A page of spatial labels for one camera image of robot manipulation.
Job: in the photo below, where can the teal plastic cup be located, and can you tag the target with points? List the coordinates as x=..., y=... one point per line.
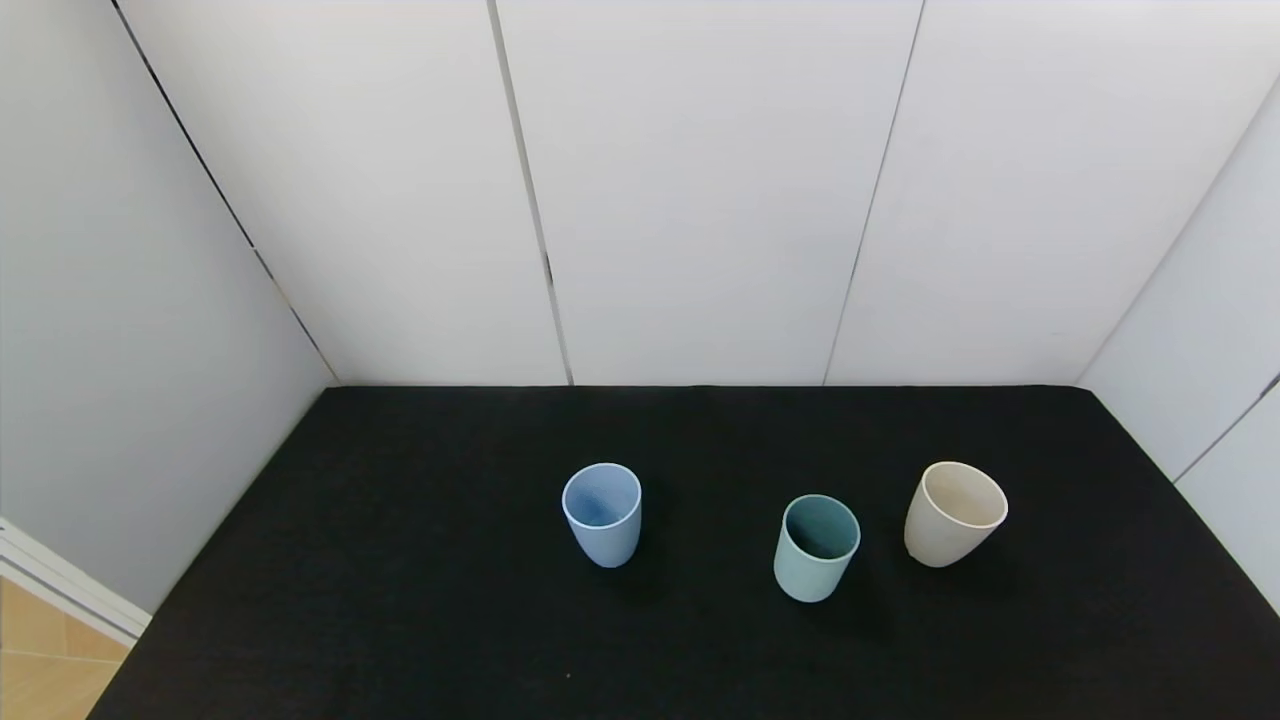
x=805, y=580

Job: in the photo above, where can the light blue plastic cup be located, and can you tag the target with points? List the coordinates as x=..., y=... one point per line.
x=603, y=535

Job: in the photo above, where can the black table cloth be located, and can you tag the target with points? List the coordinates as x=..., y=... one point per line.
x=400, y=550

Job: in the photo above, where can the beige plastic cup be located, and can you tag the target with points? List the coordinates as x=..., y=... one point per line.
x=935, y=540

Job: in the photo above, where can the white baseboard strip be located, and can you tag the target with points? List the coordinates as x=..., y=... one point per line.
x=70, y=590

